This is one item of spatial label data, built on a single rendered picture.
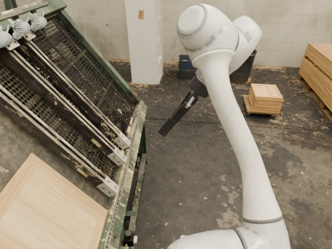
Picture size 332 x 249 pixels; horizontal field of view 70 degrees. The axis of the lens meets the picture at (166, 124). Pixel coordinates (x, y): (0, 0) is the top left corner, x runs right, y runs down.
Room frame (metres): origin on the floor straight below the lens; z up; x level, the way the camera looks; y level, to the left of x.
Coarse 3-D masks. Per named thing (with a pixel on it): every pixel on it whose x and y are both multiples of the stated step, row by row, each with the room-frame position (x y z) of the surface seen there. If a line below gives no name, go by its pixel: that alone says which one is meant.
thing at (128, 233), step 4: (128, 232) 0.83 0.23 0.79; (124, 236) 0.83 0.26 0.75; (128, 236) 0.81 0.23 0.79; (132, 236) 0.83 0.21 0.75; (136, 236) 0.83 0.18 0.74; (120, 240) 0.78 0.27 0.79; (124, 240) 0.80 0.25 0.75; (128, 240) 0.80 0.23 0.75; (132, 240) 0.80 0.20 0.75; (136, 240) 0.82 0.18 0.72; (120, 244) 0.77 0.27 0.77; (124, 244) 0.80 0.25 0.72; (128, 244) 0.80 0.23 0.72; (132, 244) 0.79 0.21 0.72; (120, 248) 0.76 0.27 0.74; (124, 248) 0.76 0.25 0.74; (128, 248) 0.76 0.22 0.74; (132, 248) 0.81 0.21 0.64
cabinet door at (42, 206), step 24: (24, 168) 0.82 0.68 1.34; (48, 168) 0.90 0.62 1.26; (0, 192) 0.67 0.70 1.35; (24, 192) 0.72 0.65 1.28; (48, 192) 0.79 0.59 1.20; (72, 192) 0.87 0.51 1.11; (0, 216) 0.58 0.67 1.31; (24, 216) 0.63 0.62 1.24; (48, 216) 0.69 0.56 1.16; (72, 216) 0.75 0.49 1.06; (96, 216) 0.83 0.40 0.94; (0, 240) 0.51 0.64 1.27; (24, 240) 0.55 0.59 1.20; (48, 240) 0.59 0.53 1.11; (72, 240) 0.65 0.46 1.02; (96, 240) 0.71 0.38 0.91
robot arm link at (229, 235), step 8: (208, 232) 0.35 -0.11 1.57; (216, 232) 0.35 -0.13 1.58; (224, 232) 0.35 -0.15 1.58; (232, 232) 0.35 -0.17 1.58; (176, 240) 0.35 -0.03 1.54; (184, 240) 0.33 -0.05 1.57; (192, 240) 0.33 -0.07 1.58; (200, 240) 0.33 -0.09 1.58; (208, 240) 0.32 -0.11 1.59; (216, 240) 0.32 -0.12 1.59; (224, 240) 0.32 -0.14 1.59; (232, 240) 0.32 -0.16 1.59; (240, 240) 0.32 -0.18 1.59; (168, 248) 0.32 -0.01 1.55; (176, 248) 0.31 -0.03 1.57; (184, 248) 0.31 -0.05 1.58; (192, 248) 0.31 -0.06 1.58; (200, 248) 0.30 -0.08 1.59; (208, 248) 0.30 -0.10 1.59; (216, 248) 0.30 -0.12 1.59; (224, 248) 0.30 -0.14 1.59; (232, 248) 0.30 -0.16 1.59; (240, 248) 0.30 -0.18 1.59
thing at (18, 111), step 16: (0, 96) 1.03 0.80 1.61; (16, 112) 1.03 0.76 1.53; (32, 112) 1.08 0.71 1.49; (32, 128) 1.03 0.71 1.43; (48, 128) 1.07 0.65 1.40; (48, 144) 1.03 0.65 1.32; (64, 144) 1.06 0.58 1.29; (64, 160) 1.02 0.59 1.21; (80, 160) 1.03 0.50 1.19; (96, 176) 1.02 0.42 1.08; (112, 192) 1.01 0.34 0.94
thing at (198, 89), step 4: (196, 76) 0.70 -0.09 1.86; (192, 80) 0.69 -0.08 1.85; (196, 80) 0.67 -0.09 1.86; (192, 84) 0.67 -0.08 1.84; (196, 84) 0.66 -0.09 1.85; (200, 84) 0.66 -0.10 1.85; (192, 88) 0.66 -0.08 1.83; (196, 88) 0.66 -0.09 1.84; (200, 88) 0.66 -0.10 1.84; (204, 88) 0.65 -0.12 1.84; (192, 92) 0.67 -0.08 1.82; (196, 92) 0.66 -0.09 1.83; (200, 92) 0.65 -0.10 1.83; (204, 92) 0.65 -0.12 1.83; (188, 96) 0.67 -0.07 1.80; (196, 96) 0.65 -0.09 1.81; (204, 96) 0.66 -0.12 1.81; (188, 100) 0.66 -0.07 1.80
